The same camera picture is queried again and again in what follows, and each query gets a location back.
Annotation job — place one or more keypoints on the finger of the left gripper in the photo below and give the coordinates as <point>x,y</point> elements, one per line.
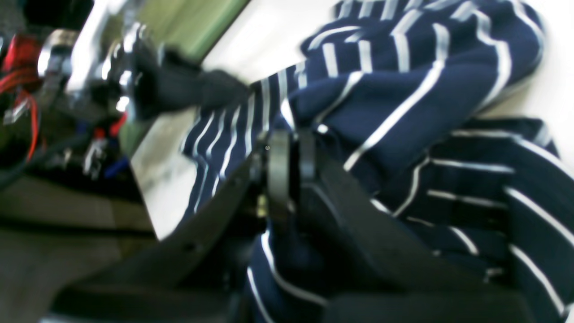
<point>168,82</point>

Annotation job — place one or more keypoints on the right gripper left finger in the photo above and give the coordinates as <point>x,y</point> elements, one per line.
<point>196,274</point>

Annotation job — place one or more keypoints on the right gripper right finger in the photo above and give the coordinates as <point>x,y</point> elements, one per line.
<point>391,277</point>

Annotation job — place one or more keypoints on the navy white striped t-shirt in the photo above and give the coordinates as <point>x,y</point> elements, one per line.
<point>392,89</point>

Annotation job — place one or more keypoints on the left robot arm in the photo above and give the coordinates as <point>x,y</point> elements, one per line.
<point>74,72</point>

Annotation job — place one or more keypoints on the green fabric curtain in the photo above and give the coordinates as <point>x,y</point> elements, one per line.
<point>190,27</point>

